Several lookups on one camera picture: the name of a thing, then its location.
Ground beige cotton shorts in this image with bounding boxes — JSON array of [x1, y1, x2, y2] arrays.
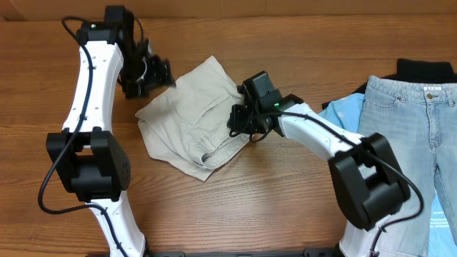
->
[[136, 56, 248, 181]]

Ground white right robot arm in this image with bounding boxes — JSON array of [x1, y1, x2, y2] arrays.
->
[[227, 71, 411, 256]]

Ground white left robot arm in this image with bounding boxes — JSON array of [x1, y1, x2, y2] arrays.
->
[[38, 5, 176, 256]]

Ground light blue t-shirt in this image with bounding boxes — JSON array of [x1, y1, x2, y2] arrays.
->
[[319, 93, 365, 133]]

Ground light blue denim jeans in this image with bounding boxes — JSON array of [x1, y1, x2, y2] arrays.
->
[[358, 76, 456, 256]]

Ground black garment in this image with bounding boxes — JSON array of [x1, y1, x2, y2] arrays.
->
[[321, 58, 457, 110]]

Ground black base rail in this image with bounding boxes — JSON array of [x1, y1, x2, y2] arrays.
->
[[152, 247, 343, 257]]

